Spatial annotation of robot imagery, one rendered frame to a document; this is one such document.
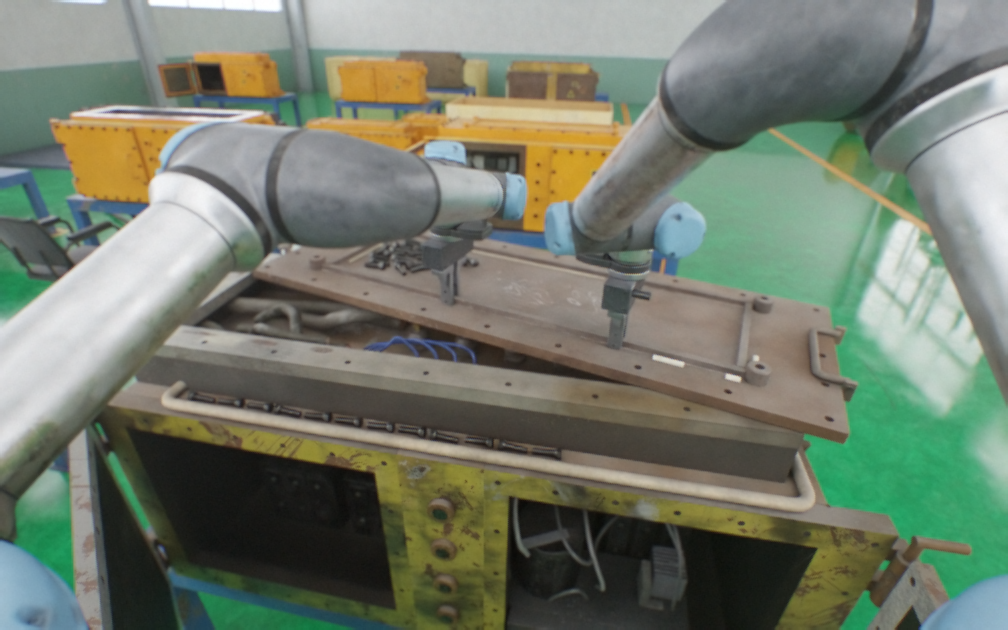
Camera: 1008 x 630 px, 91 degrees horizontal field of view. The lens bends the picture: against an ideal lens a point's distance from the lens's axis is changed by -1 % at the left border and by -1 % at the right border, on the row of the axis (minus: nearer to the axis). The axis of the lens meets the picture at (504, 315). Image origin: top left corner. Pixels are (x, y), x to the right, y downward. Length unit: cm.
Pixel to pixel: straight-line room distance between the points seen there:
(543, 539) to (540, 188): 264
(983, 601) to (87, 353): 54
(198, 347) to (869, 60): 108
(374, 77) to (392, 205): 955
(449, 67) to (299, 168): 1186
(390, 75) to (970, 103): 965
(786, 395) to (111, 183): 476
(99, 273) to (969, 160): 61
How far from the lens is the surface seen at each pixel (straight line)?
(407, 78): 978
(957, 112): 45
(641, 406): 90
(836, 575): 109
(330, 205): 49
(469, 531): 105
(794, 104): 43
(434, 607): 130
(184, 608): 198
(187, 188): 53
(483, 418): 93
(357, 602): 139
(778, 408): 94
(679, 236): 75
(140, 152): 474
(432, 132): 769
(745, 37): 42
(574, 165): 340
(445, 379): 92
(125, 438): 132
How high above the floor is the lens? 189
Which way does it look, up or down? 30 degrees down
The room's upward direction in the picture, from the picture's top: 1 degrees clockwise
